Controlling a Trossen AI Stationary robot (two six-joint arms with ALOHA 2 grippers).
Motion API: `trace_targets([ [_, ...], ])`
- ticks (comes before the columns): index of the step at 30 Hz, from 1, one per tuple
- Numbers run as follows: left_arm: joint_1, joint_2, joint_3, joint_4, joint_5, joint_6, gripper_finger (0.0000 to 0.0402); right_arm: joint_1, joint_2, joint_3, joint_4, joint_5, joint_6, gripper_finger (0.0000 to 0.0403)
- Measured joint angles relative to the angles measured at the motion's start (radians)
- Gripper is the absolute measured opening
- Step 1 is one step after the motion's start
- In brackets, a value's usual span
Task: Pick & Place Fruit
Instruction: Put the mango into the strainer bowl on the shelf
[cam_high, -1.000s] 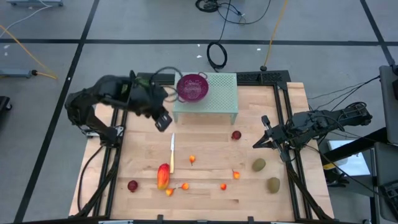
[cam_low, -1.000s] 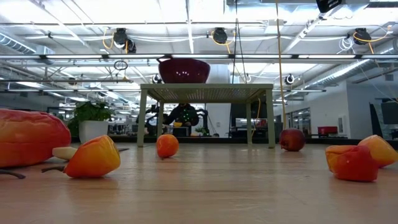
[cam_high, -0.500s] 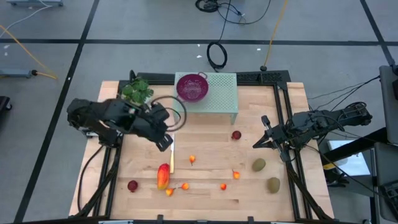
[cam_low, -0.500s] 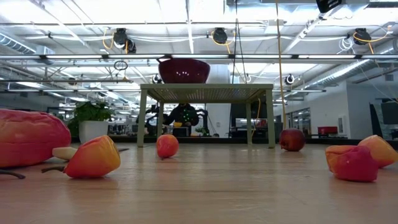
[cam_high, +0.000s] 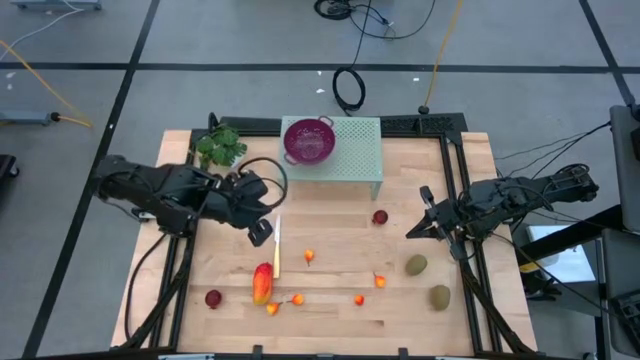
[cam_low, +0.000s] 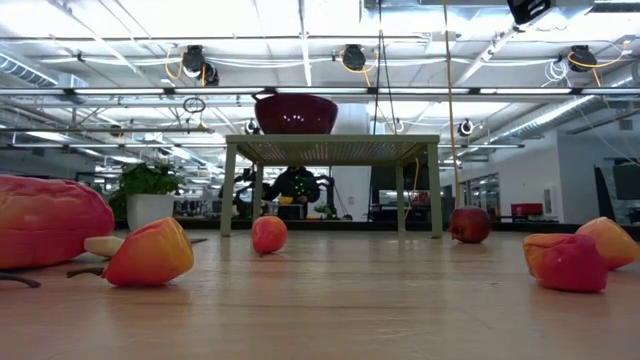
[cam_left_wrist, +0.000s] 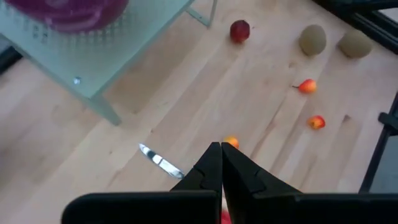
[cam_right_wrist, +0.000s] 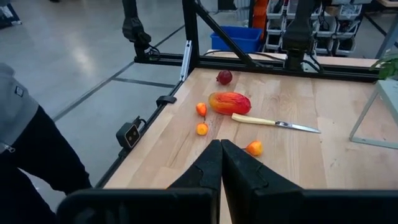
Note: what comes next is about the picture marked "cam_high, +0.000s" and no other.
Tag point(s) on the small black table clamp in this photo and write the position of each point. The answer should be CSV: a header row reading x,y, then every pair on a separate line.
x,y
402,352
257,350

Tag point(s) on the small orange pepper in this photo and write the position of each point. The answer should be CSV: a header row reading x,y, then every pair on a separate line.
x,y
309,256
272,308
359,300
380,281
298,299

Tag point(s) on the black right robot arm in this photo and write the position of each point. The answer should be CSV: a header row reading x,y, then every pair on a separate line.
x,y
530,195

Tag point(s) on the right arm's black gripper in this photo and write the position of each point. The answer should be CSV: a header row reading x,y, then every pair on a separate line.
x,y
445,217

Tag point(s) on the left arm's black gripper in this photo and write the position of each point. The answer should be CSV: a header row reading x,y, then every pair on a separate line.
x,y
260,232

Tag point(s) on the dark red plum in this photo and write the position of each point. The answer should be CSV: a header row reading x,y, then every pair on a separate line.
x,y
380,217
213,298

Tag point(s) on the yellow pole with base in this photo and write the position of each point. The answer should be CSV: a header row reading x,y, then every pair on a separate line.
x,y
424,109

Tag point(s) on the green potted plant white pot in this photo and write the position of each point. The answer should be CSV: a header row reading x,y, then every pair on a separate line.
x,y
222,145

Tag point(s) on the mint green perforated metal shelf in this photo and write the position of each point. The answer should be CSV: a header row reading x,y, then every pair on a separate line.
x,y
357,150

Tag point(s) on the purple colander bowl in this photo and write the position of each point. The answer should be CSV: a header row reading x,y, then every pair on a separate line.
x,y
309,141

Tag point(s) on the red orange mango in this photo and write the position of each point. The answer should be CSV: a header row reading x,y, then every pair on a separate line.
x,y
262,284

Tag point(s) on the brown kiwi fruit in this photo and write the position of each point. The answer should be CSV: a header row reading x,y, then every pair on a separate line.
x,y
440,297
416,265

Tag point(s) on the black diagonal stand beam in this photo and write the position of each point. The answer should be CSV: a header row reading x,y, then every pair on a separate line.
x,y
600,221

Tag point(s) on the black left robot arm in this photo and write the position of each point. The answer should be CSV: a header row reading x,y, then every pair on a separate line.
x,y
165,192

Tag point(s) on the grey cabinet panel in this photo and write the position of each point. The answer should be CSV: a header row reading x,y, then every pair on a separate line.
x,y
617,270
625,165

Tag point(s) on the grey floor bar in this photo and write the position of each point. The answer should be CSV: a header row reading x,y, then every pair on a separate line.
x,y
25,118

